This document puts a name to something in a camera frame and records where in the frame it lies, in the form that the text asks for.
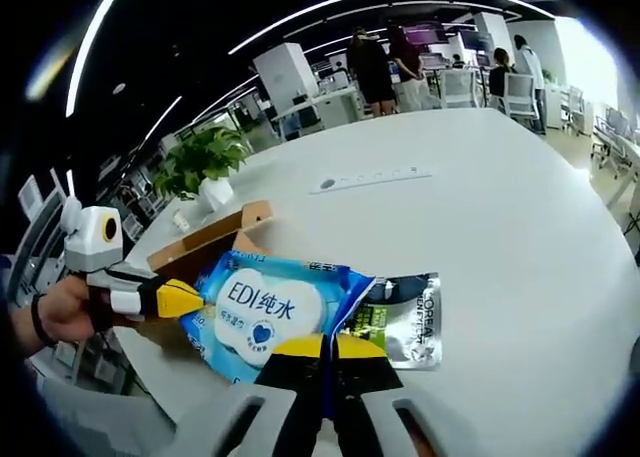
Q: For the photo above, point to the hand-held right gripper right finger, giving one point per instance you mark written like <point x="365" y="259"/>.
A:
<point x="365" y="377"/>

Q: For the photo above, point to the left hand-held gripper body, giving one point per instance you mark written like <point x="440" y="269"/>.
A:
<point x="90" y="237"/>

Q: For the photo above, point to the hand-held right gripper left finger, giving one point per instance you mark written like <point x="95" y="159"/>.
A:
<point x="285" y="392"/>

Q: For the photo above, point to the silver green soft pouch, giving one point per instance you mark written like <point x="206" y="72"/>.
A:
<point x="415" y="327"/>

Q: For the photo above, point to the brown cardboard shoe box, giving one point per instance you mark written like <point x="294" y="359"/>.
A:
<point x="210" y="242"/>

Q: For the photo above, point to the blue white soft wipes pack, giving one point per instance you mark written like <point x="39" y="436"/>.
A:
<point x="270" y="307"/>

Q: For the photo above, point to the person's left hand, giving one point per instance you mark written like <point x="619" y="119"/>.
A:
<point x="70" y="312"/>

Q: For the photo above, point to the black wristband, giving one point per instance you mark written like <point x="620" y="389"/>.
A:
<point x="42" y="322"/>

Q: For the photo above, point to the white mesh office chair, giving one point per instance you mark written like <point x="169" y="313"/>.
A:
<point x="100" y="417"/>

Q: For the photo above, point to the green plant in white pot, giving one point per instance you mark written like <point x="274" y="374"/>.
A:
<point x="205" y="157"/>

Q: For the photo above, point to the white table socket panel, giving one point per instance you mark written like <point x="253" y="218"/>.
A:
<point x="370" y="179"/>

